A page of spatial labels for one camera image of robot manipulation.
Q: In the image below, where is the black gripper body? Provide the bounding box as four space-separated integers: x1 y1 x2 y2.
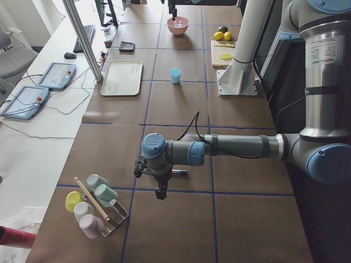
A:
168 0 178 21
133 156 172 200

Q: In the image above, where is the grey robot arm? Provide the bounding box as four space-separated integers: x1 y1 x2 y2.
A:
134 1 350 199

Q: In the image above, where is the pile of ice cubes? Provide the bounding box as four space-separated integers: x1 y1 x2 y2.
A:
172 20 186 28

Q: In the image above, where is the green cup on rack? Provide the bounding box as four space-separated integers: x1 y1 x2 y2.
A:
94 184 118 208

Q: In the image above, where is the grey-green cup on rack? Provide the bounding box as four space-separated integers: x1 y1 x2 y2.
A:
86 174 110 190

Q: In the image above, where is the light blue plastic cup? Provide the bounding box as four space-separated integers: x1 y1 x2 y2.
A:
169 68 182 84

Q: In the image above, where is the white cup on rack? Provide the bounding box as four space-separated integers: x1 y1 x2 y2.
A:
73 202 95 223

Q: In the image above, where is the yellow cup on rack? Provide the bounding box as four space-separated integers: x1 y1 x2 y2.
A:
65 191 83 213

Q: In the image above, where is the pink cup on rack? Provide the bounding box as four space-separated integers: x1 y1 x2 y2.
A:
79 214 104 239

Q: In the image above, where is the pink bowl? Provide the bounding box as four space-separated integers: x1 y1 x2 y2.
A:
167 16 189 36

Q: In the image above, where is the steel muddler with black tip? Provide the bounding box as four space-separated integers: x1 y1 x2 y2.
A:
172 169 188 176

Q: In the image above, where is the yellow lemon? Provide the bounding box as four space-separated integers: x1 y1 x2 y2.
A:
213 31 224 41
223 31 232 41

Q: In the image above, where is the green avocado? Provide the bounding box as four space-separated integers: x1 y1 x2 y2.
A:
218 26 228 33

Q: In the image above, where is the grey folded cloth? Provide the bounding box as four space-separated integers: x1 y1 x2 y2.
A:
119 41 135 53

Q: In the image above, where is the wooden rolling pin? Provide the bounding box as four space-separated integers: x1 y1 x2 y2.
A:
73 176 110 222

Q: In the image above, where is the yellow plastic knife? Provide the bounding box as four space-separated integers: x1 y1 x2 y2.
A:
213 44 236 48

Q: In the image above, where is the bamboo cutting board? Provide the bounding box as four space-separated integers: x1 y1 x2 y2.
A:
211 40 237 67

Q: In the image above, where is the lemon slices stack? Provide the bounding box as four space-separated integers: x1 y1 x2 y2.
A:
219 53 233 60

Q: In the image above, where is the black keyboard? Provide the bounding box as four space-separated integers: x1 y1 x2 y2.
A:
72 24 97 54

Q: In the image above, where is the cream bear serving tray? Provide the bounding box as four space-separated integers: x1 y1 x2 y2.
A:
100 60 143 96

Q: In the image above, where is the black computer mouse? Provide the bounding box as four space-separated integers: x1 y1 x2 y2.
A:
64 52 77 60

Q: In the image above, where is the blue teach pendant far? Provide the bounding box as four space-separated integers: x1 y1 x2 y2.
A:
37 62 76 90

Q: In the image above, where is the blue teach pendant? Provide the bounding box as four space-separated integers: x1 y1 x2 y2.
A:
1 86 50 120
37 62 76 90

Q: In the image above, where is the blue teach pendant near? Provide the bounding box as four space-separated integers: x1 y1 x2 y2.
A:
1 86 50 120

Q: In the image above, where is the red cylinder object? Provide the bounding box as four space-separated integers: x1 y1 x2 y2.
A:
1 226 37 249

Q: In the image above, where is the grey office chair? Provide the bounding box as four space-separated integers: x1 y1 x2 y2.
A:
1 30 38 84

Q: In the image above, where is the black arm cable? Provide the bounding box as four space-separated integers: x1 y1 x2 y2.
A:
177 111 264 159

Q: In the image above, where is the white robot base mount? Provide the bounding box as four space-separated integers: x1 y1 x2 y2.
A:
217 0 273 96

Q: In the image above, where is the aluminium frame post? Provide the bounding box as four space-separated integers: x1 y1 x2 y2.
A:
63 0 103 83

